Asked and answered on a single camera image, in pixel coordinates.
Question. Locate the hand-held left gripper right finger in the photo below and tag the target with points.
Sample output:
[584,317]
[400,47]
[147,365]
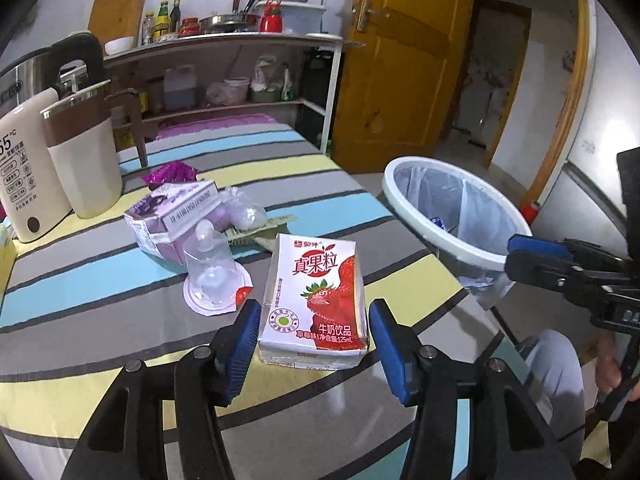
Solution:
[392,355]

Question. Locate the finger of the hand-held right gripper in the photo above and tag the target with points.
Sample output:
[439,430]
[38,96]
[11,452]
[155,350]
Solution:
[545,275]
[535,246]

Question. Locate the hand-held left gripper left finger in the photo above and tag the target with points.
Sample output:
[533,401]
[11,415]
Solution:
[242,350]

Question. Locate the clear plastic bin liner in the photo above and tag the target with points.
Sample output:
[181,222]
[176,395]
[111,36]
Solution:
[480,220]

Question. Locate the clear plastic jelly cup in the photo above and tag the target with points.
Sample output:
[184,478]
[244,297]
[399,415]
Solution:
[210,270]

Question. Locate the strawberry milk carton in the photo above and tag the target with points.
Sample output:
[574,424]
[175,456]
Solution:
[315,300]

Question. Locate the green paper strip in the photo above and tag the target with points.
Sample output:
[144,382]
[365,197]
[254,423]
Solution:
[270,225]

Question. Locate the clear plastic wrapper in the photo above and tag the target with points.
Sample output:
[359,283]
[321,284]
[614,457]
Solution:
[245,212]

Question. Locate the white rimmed trash can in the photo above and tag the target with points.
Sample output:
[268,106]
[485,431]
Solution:
[400,195]

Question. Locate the purple white milk carton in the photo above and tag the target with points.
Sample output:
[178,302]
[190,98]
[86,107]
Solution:
[170,215]

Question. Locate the purple foil wrapper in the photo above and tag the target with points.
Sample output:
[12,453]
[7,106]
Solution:
[170,173]

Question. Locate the person's right hand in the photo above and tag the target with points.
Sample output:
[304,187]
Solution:
[607,365]

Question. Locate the person's grey trouser leg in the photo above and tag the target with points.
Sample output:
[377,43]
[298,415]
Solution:
[555,390]

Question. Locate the striped tablecloth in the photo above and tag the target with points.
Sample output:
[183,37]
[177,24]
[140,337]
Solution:
[100,310]

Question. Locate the grey refrigerator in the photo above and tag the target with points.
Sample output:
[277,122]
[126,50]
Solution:
[610,85]

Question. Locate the yellow wooden door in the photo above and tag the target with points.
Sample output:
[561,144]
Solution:
[400,85]

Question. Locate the beige brown lidded jug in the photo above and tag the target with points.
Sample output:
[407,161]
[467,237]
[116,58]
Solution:
[85,160]

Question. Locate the white plastic tub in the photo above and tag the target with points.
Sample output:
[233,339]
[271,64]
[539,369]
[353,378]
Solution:
[236,91]

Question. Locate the tissue pack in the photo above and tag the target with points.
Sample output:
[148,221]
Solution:
[4,242]

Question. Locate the dark liquid plastic jug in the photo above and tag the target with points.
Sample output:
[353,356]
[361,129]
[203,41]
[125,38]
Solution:
[179,91]

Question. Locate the bundle of plastic bags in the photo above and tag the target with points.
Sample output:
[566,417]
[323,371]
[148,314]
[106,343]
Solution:
[270,80]

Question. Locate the white electric kettle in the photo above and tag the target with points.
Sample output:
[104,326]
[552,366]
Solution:
[27,175]

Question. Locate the white metal shelf rack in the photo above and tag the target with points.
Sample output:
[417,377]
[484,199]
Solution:
[225,40]

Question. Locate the white plastic basin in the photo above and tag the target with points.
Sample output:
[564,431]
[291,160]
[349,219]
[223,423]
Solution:
[305,17]

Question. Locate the red lidded jar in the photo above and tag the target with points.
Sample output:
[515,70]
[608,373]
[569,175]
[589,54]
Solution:
[190,27]

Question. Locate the steel pan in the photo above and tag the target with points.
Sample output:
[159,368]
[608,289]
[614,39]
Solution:
[227,22]

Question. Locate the small white bowl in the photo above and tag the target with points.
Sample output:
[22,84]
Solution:
[119,46]

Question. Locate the red bottle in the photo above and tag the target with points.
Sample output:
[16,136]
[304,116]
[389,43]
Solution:
[271,19]

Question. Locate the clear sauce bottle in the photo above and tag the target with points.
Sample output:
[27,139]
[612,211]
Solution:
[148,30]

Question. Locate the green yellow label bottle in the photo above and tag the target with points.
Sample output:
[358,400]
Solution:
[161,22]

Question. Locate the dark sauce bottle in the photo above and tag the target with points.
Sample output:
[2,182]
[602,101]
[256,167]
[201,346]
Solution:
[175,17]

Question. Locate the kitchen knives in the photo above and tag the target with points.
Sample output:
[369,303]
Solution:
[242,5]

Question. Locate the wooden cutting board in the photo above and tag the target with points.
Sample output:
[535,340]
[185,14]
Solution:
[117,12]

